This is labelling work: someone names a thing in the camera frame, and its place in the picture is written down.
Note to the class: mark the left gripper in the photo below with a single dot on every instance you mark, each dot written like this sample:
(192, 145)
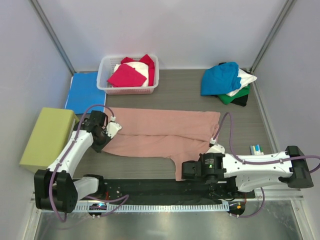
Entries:
(98, 148)

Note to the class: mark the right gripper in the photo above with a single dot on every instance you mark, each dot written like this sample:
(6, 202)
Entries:
(200, 158)

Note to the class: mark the pink t-shirt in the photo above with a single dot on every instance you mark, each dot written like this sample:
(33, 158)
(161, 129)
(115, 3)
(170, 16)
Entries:
(172, 134)

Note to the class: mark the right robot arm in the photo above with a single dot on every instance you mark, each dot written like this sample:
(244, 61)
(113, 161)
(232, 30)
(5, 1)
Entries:
(249, 172)

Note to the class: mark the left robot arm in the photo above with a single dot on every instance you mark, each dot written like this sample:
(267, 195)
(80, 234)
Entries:
(55, 188)

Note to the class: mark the blue folder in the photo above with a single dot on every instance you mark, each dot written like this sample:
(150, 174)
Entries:
(84, 93)

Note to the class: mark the yellow-green box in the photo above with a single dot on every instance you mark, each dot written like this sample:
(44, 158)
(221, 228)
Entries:
(49, 136)

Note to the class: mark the marker pens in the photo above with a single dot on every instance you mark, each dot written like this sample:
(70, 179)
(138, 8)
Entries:
(256, 150)

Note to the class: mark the red t-shirt in basket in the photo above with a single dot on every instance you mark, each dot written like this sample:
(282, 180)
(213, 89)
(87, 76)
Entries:
(145, 59)

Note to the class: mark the white plastic basket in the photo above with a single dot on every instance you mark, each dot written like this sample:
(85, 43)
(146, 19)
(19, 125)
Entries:
(105, 71)

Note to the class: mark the green t-shirt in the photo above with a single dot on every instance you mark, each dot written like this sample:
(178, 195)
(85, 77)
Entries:
(225, 99)

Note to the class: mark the white t-shirt in basket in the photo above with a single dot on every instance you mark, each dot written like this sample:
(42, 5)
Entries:
(131, 74)

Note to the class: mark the black t-shirt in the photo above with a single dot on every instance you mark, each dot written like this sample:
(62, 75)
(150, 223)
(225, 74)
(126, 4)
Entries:
(241, 101)

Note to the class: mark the blue t-shirt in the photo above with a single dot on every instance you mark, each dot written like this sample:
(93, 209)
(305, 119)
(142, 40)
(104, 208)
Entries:
(220, 79)

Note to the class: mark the white t-shirt on pile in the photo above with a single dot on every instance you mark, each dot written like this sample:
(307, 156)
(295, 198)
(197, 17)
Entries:
(245, 80)

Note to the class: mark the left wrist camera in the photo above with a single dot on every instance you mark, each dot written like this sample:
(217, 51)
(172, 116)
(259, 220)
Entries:
(112, 128)

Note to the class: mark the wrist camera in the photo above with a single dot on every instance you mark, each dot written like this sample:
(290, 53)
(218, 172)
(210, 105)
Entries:
(112, 128)
(215, 147)

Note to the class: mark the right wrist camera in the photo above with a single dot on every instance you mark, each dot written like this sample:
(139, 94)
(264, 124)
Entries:
(215, 147)

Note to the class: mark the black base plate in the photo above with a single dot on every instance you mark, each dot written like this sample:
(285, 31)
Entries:
(169, 192)

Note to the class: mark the white slotted cable duct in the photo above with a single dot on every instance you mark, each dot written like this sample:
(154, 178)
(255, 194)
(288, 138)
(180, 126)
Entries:
(92, 207)

